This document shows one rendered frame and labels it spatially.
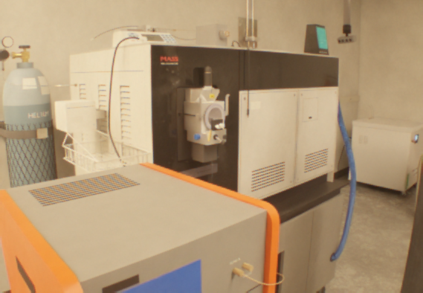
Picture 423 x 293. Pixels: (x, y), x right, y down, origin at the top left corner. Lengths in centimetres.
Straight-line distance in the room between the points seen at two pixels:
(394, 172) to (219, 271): 379
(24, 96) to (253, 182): 109
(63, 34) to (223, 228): 183
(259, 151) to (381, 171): 294
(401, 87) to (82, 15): 380
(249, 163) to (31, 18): 143
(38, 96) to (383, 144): 353
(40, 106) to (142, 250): 136
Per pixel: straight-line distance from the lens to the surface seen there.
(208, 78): 117
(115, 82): 130
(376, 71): 493
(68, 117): 131
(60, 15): 222
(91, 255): 47
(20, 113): 176
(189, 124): 118
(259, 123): 147
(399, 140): 417
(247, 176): 147
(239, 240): 56
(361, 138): 436
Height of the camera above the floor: 135
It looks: 10 degrees down
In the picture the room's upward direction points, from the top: straight up
